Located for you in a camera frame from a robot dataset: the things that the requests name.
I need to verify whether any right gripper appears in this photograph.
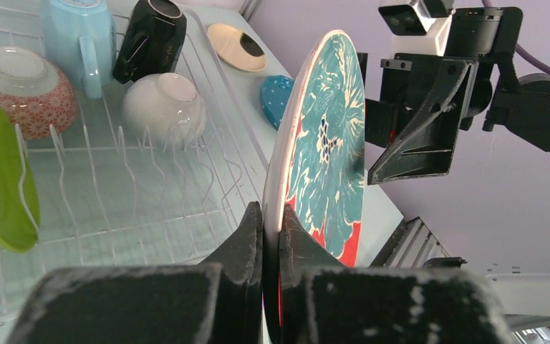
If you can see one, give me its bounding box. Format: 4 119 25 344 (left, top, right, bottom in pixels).
365 6 524 185

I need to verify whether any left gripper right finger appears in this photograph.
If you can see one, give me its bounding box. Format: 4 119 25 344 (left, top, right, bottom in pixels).
279 206 514 343

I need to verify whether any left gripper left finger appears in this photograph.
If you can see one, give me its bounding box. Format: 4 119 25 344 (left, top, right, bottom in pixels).
7 201 263 343

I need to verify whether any white rimmed teal plate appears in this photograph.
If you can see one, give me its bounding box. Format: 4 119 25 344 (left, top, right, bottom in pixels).
261 29 367 344

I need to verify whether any blue polka dot plate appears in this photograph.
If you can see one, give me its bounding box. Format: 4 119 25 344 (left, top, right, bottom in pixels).
259 75 294 130

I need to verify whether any cream plate with black spot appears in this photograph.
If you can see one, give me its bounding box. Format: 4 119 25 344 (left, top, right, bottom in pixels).
207 23 267 72

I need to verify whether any black mug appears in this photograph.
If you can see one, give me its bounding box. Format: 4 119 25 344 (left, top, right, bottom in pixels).
112 0 187 84

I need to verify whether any light blue cup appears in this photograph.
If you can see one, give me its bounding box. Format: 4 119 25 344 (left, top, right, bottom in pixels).
39 0 116 100

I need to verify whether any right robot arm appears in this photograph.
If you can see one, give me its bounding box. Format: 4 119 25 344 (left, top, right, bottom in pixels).
365 1 550 185

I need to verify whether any white ribbed bowl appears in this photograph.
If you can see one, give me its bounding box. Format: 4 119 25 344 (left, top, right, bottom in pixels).
122 72 207 149

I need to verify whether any red patterned bowl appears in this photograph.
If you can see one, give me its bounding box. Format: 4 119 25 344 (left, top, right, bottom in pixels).
0 46 79 140

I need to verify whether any aluminium frame rail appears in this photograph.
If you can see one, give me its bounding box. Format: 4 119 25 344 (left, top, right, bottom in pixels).
370 217 450 268

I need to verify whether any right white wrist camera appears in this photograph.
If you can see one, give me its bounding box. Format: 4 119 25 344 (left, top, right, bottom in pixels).
379 0 455 58

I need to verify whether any white wire dish rack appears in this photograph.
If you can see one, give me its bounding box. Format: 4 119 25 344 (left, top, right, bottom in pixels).
0 5 267 343

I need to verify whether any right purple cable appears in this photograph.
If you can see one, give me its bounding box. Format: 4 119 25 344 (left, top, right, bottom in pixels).
481 0 550 91

